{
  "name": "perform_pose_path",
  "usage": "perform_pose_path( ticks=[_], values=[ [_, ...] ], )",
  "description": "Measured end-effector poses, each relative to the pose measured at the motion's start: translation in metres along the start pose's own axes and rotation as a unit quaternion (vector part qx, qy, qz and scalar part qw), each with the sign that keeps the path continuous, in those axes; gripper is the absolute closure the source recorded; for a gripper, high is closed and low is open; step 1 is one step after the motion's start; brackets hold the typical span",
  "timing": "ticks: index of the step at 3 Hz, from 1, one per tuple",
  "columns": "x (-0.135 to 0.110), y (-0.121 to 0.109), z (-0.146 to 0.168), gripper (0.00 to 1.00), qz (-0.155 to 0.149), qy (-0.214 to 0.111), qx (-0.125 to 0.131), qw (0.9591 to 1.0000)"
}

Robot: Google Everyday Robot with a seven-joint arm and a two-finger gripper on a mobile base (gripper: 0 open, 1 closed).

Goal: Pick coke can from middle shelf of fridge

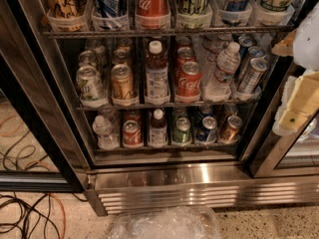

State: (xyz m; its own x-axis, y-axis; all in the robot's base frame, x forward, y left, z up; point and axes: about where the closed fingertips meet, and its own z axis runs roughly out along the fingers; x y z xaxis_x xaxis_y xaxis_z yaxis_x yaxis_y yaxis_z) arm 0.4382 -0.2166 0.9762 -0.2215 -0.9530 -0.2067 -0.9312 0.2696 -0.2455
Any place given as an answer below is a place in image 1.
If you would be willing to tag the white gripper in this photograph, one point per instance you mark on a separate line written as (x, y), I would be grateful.
(308, 39)

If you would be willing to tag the rear white green can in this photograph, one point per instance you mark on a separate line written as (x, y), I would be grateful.
(98, 46)

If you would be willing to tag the front silver slim can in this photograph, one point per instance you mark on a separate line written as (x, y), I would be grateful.
(255, 70)

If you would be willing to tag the clear plastic bin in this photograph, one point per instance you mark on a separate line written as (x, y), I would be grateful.
(172, 223)

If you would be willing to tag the wire shelf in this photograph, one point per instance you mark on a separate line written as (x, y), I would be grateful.
(166, 105)
(167, 32)

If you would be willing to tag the bottom shelf gold can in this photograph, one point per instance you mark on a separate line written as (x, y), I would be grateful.
(230, 130)

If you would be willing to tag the rear blue slim can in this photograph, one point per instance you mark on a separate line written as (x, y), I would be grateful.
(245, 41)

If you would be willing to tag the middle wire shelf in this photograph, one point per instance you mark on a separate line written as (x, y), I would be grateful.
(166, 105)

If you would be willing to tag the front gold can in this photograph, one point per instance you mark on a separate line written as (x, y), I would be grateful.
(122, 82)

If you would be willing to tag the bottom shelf tea bottle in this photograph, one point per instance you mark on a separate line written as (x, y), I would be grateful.
(158, 127)

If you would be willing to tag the clear water bottle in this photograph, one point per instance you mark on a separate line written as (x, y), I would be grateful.
(227, 63)
(213, 45)

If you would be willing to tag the bottom shelf red coke can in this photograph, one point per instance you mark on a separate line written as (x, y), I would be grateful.
(132, 135)

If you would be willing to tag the bottom shelf blue can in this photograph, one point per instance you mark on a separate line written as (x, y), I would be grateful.
(207, 129)

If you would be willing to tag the bottom shelf water bottle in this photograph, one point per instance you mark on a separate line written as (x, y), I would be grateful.
(104, 130)

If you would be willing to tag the bottom shelf green can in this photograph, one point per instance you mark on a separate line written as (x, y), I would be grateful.
(181, 131)

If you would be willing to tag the rear gold can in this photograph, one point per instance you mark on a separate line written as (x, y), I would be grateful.
(125, 44)

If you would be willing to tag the front clear water bottle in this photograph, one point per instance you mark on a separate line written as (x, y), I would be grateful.
(227, 63)

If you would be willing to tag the top wire shelf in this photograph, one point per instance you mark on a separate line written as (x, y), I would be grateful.
(167, 32)

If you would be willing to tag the stainless steel fridge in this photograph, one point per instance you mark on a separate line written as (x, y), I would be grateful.
(261, 167)

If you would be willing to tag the left glass fridge door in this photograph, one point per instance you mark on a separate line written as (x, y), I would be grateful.
(42, 147)

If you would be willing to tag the brown tea bottle middle shelf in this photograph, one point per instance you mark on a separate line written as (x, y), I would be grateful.
(156, 71)

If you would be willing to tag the shelf red coke can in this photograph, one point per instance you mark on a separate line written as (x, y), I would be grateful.
(132, 135)
(150, 12)

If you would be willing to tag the rear clear water bottle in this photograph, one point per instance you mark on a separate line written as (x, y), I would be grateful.
(213, 45)

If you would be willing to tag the silver slim can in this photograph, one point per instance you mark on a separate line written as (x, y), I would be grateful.
(252, 52)
(255, 70)

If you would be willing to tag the front white green can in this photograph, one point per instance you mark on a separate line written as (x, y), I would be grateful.
(90, 83)

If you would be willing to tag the top shelf red coke can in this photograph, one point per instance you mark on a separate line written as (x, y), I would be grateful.
(150, 12)

